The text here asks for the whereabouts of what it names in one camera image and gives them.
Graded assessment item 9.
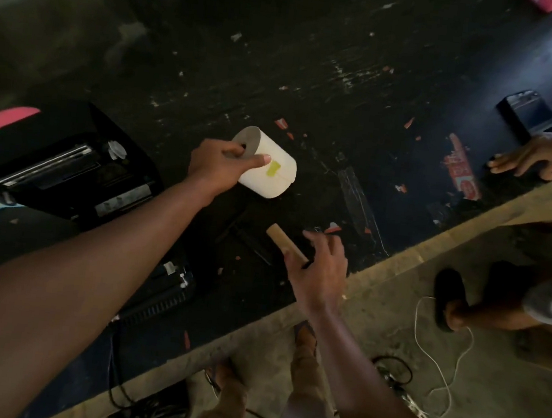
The person's left hand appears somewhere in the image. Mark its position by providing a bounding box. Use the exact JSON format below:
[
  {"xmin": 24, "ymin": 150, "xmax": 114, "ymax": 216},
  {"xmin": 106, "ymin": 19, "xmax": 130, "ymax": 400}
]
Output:
[{"xmin": 185, "ymin": 137, "xmax": 274, "ymax": 204}]

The person's right hand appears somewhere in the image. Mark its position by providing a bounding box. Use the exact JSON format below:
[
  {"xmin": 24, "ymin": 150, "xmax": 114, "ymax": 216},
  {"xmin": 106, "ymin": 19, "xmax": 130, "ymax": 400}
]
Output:
[{"xmin": 278, "ymin": 227, "xmax": 353, "ymax": 320}]

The white paper roll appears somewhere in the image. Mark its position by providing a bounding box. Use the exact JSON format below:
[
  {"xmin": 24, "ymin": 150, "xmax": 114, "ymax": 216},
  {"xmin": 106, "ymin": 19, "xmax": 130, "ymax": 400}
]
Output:
[{"xmin": 226, "ymin": 123, "xmax": 302, "ymax": 202}]

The brown cardboard tube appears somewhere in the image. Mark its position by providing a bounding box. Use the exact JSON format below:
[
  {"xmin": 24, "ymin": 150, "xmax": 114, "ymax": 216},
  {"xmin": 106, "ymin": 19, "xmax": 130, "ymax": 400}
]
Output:
[{"xmin": 263, "ymin": 222, "xmax": 313, "ymax": 266}]

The person's left forearm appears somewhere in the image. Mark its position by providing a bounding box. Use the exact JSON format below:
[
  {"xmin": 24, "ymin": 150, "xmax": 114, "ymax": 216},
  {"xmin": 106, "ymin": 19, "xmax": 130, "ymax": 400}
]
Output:
[{"xmin": 0, "ymin": 158, "xmax": 217, "ymax": 418}]

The person's right forearm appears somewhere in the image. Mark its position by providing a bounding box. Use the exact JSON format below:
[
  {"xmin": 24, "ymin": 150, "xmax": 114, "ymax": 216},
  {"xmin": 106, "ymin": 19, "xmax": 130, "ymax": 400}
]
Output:
[{"xmin": 297, "ymin": 304, "xmax": 478, "ymax": 418}]

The clear tape strip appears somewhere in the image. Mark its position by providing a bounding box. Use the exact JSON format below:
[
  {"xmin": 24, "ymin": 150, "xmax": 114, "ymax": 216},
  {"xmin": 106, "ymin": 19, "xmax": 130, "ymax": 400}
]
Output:
[{"xmin": 328, "ymin": 165, "xmax": 399, "ymax": 259}]

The person's right leg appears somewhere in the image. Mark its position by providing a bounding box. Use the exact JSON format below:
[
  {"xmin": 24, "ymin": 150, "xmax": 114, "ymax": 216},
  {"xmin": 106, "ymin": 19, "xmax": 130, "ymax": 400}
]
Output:
[{"xmin": 254, "ymin": 316, "xmax": 367, "ymax": 418}]

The person's leg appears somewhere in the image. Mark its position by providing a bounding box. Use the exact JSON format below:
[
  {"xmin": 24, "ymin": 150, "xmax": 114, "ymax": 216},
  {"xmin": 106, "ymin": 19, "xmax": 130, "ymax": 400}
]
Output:
[
  {"xmin": 254, "ymin": 316, "xmax": 367, "ymax": 418},
  {"xmin": 441, "ymin": 279, "xmax": 552, "ymax": 343},
  {"xmin": 183, "ymin": 354, "xmax": 253, "ymax": 418}
]

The person's left leg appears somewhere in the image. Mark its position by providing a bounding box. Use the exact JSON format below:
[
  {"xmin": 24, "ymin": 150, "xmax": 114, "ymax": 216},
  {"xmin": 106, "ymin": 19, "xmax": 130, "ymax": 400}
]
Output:
[{"xmin": 183, "ymin": 354, "xmax": 253, "ymax": 418}]

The black sandal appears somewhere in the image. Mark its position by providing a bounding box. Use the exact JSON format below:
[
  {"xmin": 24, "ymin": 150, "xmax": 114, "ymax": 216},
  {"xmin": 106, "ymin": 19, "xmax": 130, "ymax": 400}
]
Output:
[{"xmin": 429, "ymin": 266, "xmax": 473, "ymax": 334}]

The white power strip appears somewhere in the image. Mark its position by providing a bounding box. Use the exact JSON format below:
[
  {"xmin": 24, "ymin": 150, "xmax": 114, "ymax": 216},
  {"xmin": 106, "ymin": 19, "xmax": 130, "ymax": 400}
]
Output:
[{"xmin": 399, "ymin": 393, "xmax": 438, "ymax": 418}]

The red torn sticker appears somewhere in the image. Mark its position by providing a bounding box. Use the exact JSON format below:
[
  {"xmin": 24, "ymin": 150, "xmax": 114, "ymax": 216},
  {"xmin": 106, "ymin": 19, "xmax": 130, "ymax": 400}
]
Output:
[{"xmin": 437, "ymin": 132, "xmax": 488, "ymax": 203}]

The black label printer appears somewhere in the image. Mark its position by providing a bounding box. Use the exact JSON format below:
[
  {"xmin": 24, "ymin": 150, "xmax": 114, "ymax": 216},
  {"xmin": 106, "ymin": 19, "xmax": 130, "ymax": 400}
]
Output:
[{"xmin": 0, "ymin": 90, "xmax": 172, "ymax": 235}]

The black plastic bag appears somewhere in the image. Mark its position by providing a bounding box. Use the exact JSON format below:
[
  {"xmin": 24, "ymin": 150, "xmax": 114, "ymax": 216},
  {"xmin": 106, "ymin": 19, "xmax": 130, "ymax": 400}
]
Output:
[{"xmin": 107, "ymin": 372, "xmax": 196, "ymax": 418}]

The black phone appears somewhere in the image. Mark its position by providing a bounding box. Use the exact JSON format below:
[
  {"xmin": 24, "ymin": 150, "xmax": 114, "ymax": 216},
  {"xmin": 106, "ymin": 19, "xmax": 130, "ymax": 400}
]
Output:
[{"xmin": 492, "ymin": 86, "xmax": 552, "ymax": 148}]

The black coiled cable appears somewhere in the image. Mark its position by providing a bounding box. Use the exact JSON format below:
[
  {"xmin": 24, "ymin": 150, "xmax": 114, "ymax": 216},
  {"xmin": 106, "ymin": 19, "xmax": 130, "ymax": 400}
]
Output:
[{"xmin": 368, "ymin": 353, "xmax": 416, "ymax": 394}]

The white cable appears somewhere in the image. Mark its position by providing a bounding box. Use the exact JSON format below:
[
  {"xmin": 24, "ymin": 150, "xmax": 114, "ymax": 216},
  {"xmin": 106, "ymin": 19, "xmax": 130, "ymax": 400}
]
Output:
[{"xmin": 404, "ymin": 294, "xmax": 479, "ymax": 418}]

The black power cable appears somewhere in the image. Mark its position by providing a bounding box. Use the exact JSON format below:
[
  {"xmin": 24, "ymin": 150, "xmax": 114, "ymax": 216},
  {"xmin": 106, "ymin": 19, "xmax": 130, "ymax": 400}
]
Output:
[{"xmin": 102, "ymin": 319, "xmax": 148, "ymax": 413}]

